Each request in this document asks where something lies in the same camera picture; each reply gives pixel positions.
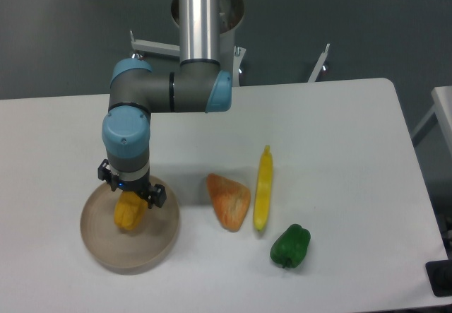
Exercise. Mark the green bell pepper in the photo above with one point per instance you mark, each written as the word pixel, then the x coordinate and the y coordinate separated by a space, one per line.
pixel 290 249

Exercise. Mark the white side table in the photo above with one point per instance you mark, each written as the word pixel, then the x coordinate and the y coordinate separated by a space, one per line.
pixel 439 113

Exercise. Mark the yellow bell pepper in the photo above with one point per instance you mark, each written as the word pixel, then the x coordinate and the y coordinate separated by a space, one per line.
pixel 129 210

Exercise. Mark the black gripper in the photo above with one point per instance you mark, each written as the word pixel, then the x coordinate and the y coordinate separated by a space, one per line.
pixel 153 194

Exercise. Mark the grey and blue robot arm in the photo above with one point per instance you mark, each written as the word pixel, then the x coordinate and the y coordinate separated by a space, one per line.
pixel 136 93

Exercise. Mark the beige round plate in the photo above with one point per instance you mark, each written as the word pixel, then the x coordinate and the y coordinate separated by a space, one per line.
pixel 129 250

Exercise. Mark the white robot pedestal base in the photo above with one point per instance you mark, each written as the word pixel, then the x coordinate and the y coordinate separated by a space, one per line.
pixel 231 16

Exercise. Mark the black box at table edge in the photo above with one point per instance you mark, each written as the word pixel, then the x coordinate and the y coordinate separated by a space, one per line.
pixel 439 274

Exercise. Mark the orange bread wedge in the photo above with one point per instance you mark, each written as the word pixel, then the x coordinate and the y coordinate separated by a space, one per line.
pixel 230 200

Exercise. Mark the yellow banana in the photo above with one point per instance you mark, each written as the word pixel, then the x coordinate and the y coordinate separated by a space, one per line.
pixel 263 190

